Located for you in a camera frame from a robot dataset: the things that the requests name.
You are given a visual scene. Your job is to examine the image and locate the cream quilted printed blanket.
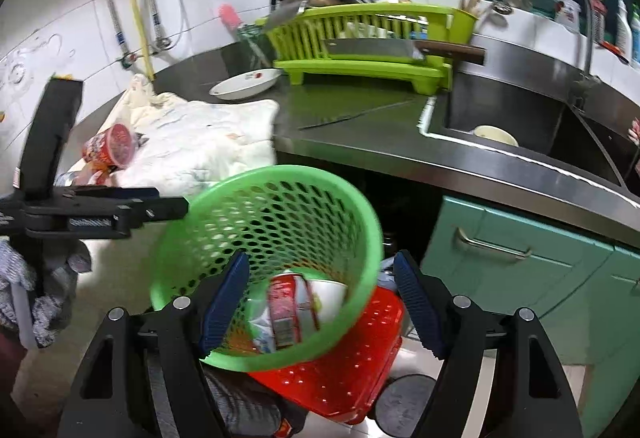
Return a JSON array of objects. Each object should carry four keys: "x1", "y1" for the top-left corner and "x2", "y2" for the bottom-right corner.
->
[{"x1": 50, "y1": 73, "x2": 281, "y2": 319}]

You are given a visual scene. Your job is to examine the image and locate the green dish rack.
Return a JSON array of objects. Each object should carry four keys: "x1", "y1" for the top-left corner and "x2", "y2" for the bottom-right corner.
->
[{"x1": 255, "y1": 3, "x2": 478, "y2": 95}]

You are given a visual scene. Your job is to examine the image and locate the green glass jar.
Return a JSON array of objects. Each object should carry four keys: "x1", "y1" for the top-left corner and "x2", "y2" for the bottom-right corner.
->
[{"x1": 235, "y1": 23, "x2": 267, "y2": 65}]

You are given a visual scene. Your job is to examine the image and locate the steel faucet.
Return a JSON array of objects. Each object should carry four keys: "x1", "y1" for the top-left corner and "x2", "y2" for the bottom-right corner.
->
[{"x1": 544, "y1": 0, "x2": 601, "y2": 79}]

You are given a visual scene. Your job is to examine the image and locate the steel spatula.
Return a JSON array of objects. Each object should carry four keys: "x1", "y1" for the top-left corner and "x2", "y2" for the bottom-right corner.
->
[{"x1": 265, "y1": 1, "x2": 307, "y2": 32}]

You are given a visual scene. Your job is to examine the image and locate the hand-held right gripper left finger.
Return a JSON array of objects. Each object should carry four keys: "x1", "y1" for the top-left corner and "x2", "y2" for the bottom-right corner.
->
[{"x1": 57, "y1": 251, "x2": 251, "y2": 438}]

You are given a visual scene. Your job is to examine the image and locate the green plastic basket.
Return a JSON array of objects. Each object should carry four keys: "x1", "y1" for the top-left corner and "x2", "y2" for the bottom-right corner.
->
[{"x1": 150, "y1": 165, "x2": 385, "y2": 371}]

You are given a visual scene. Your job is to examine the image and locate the red printed cup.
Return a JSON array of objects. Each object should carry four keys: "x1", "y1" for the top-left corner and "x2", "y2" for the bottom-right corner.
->
[{"x1": 82, "y1": 123, "x2": 138, "y2": 170}]

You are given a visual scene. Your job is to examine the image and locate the blue white detergent bottle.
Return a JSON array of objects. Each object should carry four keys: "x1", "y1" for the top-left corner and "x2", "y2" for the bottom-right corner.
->
[{"x1": 629, "y1": 3, "x2": 640, "y2": 68}]

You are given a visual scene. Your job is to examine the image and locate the dark round object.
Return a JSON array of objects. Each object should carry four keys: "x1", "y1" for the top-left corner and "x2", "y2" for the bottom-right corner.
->
[{"x1": 375, "y1": 374, "x2": 442, "y2": 438}]

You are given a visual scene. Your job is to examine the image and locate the white cup with red print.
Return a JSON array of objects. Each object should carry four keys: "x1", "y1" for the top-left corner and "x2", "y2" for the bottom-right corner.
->
[{"x1": 554, "y1": 0, "x2": 584, "y2": 33}]

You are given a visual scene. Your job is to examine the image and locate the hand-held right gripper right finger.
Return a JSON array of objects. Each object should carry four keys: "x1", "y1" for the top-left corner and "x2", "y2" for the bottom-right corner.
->
[{"x1": 392, "y1": 248, "x2": 586, "y2": 438}]

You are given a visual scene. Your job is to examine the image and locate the steel sink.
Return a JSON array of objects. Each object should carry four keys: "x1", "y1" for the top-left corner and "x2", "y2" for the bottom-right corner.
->
[{"x1": 425, "y1": 68, "x2": 640, "y2": 199}]

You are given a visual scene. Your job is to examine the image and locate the metal flexible hose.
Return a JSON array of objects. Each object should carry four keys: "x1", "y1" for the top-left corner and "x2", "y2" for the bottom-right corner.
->
[
  {"x1": 142, "y1": 0, "x2": 169, "y2": 52},
  {"x1": 102, "y1": 0, "x2": 132, "y2": 65}
]

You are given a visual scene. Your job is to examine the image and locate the white blue milk carton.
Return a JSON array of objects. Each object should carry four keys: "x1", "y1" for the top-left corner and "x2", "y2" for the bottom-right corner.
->
[{"x1": 245, "y1": 298, "x2": 275, "y2": 355}]

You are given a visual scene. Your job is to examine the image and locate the white pump bottle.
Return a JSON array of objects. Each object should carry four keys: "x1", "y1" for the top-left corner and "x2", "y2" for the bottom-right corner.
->
[{"x1": 614, "y1": 0, "x2": 633, "y2": 59}]

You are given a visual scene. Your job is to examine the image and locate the person's left hand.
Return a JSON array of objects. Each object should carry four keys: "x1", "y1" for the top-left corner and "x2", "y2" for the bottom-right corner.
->
[{"x1": 0, "y1": 238, "x2": 93, "y2": 350}]

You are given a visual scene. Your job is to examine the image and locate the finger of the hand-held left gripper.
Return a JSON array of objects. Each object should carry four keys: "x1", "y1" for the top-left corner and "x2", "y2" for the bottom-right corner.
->
[
  {"x1": 67, "y1": 197, "x2": 190, "y2": 239},
  {"x1": 55, "y1": 186, "x2": 161, "y2": 205}
]

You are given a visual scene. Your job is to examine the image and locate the red soda can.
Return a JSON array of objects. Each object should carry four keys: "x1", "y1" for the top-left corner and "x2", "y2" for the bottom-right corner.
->
[{"x1": 267, "y1": 271, "x2": 321, "y2": 349}]

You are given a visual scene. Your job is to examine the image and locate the pink bottle brush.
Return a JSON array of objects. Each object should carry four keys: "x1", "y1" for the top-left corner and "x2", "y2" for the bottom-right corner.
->
[{"x1": 218, "y1": 3, "x2": 244, "y2": 30}]

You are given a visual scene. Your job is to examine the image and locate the cream bowl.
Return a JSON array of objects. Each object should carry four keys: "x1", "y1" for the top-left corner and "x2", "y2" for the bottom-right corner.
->
[{"x1": 472, "y1": 125, "x2": 519, "y2": 147}]

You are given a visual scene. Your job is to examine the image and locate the red perforated plastic basket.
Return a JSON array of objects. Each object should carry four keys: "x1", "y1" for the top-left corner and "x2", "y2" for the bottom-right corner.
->
[{"x1": 247, "y1": 285, "x2": 406, "y2": 424}]

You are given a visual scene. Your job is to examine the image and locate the white bowl with red print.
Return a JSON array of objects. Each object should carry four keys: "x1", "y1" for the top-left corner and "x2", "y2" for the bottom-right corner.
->
[{"x1": 209, "y1": 67, "x2": 282, "y2": 100}]

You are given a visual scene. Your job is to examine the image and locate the steel cleaver wooden handle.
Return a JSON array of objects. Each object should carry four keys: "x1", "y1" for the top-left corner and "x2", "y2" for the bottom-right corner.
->
[{"x1": 320, "y1": 37, "x2": 487, "y2": 66}]

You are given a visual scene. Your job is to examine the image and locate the green cabinet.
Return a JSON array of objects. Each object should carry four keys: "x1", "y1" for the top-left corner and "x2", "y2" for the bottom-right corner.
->
[{"x1": 420, "y1": 195, "x2": 640, "y2": 438}]

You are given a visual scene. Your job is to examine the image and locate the beige paper cup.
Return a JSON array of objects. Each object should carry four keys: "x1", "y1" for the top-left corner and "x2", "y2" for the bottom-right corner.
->
[{"x1": 305, "y1": 279, "x2": 349, "y2": 325}]

